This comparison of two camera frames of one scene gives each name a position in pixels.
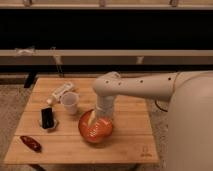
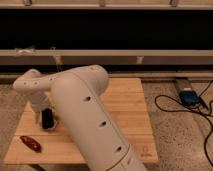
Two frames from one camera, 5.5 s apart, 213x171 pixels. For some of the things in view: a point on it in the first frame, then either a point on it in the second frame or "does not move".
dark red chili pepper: x=31 y=143 does not move
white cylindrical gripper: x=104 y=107 → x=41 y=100
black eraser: x=47 y=118 does not move
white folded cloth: x=46 y=129 does not move
